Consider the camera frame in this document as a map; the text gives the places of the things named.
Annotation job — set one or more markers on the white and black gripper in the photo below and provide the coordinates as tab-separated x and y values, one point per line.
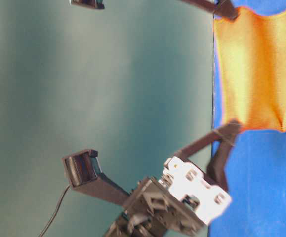
182	200

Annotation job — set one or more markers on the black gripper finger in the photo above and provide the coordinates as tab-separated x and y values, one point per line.
224	8

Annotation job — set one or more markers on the orange towel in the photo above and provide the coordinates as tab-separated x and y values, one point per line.
251	54

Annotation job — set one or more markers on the blue table cloth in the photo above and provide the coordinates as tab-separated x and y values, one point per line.
256	168

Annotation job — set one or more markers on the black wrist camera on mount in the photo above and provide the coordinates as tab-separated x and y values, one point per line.
85	176

